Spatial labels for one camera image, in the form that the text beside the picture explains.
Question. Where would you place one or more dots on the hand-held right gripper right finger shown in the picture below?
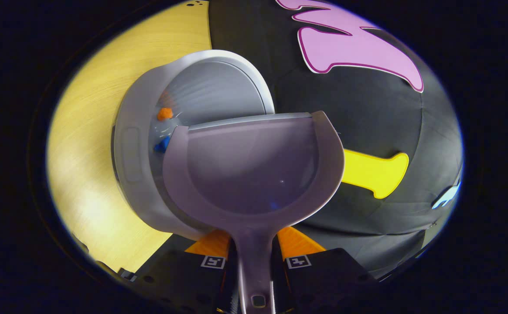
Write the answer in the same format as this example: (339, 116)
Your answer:
(323, 283)

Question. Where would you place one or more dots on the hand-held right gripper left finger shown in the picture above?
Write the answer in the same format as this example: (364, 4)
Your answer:
(184, 283)

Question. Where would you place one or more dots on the pink dustpan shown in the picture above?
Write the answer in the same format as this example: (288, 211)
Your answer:
(254, 174)

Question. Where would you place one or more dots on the blue trash scrap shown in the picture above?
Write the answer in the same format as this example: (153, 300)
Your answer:
(162, 145)

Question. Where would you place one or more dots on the orange trash scrap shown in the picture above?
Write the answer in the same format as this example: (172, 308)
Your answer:
(165, 114)

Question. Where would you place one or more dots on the white ribbed garbage bin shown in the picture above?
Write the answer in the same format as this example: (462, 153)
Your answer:
(136, 109)

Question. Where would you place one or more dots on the yellow wooden desktop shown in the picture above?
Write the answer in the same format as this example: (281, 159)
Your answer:
(88, 131)

